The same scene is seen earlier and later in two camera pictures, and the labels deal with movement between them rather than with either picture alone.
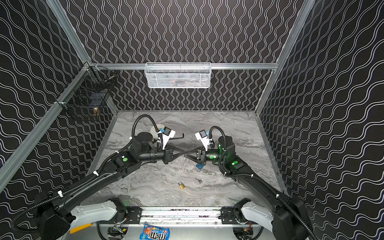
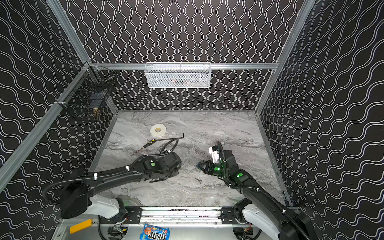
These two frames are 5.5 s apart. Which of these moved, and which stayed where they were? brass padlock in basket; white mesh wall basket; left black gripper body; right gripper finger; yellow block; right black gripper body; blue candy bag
Moved: right gripper finger; right black gripper body; left black gripper body
Stayed: yellow block; white mesh wall basket; brass padlock in basket; blue candy bag
